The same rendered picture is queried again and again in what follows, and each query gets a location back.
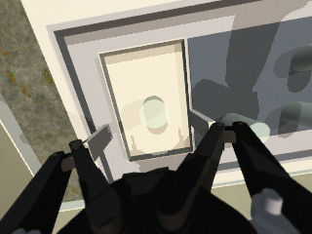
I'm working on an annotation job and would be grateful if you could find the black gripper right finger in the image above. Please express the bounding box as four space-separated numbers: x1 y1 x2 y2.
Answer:
154 109 312 234

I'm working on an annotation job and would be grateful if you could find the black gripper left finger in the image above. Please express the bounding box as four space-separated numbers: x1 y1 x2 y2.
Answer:
0 124 125 234

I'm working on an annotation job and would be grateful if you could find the clear glass cylinder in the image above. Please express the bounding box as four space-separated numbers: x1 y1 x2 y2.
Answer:
281 101 312 129
220 113 270 143
139 96 169 129
291 44 312 71

